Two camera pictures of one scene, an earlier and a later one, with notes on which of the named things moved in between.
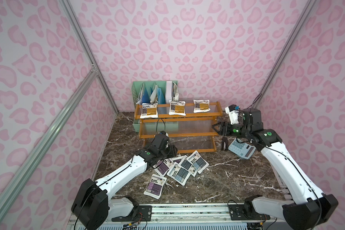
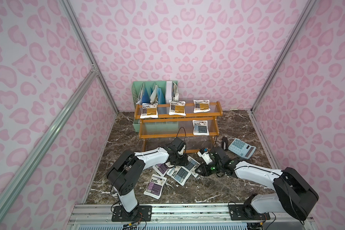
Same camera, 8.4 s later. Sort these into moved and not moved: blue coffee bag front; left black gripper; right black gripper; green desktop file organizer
Moved: left black gripper; right black gripper
Not moved: blue coffee bag front; green desktop file organizer
